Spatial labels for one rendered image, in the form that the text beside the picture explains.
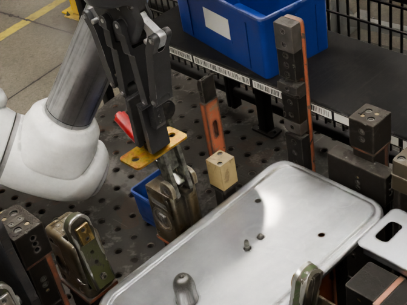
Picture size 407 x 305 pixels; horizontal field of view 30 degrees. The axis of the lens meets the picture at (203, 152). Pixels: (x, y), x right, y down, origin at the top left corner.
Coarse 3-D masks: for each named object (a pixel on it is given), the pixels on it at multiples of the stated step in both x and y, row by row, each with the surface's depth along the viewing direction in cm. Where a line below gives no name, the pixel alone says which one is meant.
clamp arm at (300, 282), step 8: (304, 264) 94; (312, 264) 94; (296, 272) 94; (304, 272) 93; (312, 272) 93; (320, 272) 94; (296, 280) 94; (304, 280) 93; (312, 280) 93; (320, 280) 96; (296, 288) 95; (304, 288) 93; (312, 288) 95; (296, 296) 96; (304, 296) 94; (312, 296) 97; (296, 304) 97; (304, 304) 96; (312, 304) 99
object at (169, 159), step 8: (168, 104) 110; (168, 112) 110; (168, 120) 114; (168, 152) 117; (176, 152) 117; (160, 160) 116; (168, 160) 116; (176, 160) 118; (184, 160) 118; (160, 168) 117; (168, 168) 116; (176, 168) 120; (184, 168) 118; (168, 176) 117; (184, 176) 119; (176, 184) 118; (184, 184) 121; (192, 184) 120; (176, 192) 118
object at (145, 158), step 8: (168, 128) 96; (176, 136) 94; (184, 136) 94; (144, 144) 93; (168, 144) 93; (176, 144) 93; (128, 152) 93; (136, 152) 93; (144, 152) 92; (160, 152) 92; (128, 160) 92; (144, 160) 91; (152, 160) 91; (136, 168) 90
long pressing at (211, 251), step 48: (240, 192) 124; (288, 192) 123; (336, 192) 121; (192, 240) 118; (240, 240) 116; (288, 240) 114; (336, 240) 113; (144, 288) 111; (240, 288) 108; (288, 288) 107
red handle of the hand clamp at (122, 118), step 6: (120, 114) 121; (126, 114) 122; (114, 120) 122; (120, 120) 121; (126, 120) 121; (120, 126) 122; (126, 126) 121; (126, 132) 121; (132, 132) 121; (132, 138) 121; (156, 162) 120; (174, 174) 119; (180, 180) 119; (180, 186) 120
